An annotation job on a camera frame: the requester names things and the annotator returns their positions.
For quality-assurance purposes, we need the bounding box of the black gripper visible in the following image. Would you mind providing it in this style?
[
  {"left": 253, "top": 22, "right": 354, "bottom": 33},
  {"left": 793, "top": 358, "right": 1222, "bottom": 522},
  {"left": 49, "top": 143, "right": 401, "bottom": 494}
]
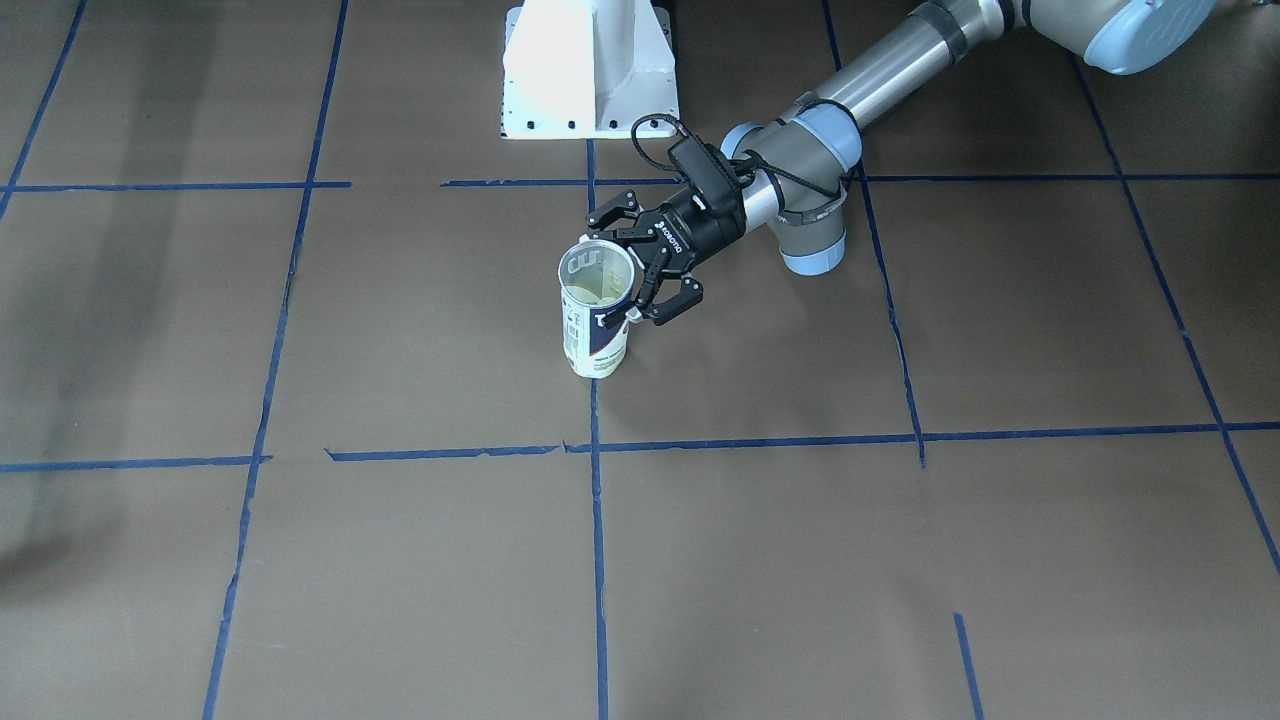
[{"left": 584, "top": 184, "right": 748, "bottom": 325}]

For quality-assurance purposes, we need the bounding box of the yellow tennis ball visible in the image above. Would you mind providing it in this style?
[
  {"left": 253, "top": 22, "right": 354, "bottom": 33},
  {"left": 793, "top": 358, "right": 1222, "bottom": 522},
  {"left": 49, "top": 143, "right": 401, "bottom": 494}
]
[{"left": 563, "top": 284, "right": 630, "bottom": 309}]

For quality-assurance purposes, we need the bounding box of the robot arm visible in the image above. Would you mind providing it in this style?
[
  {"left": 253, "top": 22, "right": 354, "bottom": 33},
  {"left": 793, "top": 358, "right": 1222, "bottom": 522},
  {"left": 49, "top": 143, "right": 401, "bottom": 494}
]
[{"left": 586, "top": 1, "right": 1213, "bottom": 329}]

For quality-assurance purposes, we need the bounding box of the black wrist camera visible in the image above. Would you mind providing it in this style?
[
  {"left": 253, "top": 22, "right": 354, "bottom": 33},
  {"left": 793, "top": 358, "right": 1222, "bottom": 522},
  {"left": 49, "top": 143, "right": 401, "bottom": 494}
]
[{"left": 667, "top": 135, "right": 745, "bottom": 220}]

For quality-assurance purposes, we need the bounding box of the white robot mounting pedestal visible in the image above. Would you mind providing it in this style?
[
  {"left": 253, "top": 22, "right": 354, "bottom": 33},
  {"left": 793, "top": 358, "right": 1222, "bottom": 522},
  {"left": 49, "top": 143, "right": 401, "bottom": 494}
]
[{"left": 500, "top": 1, "right": 678, "bottom": 140}]

